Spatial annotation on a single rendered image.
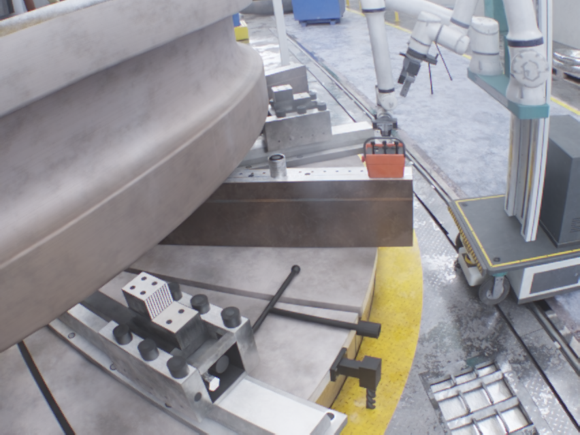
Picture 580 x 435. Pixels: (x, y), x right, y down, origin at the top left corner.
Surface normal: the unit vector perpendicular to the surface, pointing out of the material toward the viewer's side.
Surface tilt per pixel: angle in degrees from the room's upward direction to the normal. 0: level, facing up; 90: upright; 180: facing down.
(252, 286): 0
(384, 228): 90
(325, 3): 90
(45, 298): 90
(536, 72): 100
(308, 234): 90
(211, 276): 0
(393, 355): 0
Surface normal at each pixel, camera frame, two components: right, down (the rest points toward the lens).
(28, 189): 0.73, 0.04
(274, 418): -0.13, -0.86
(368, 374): -0.44, 0.50
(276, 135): 0.19, 0.47
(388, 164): -0.18, 0.61
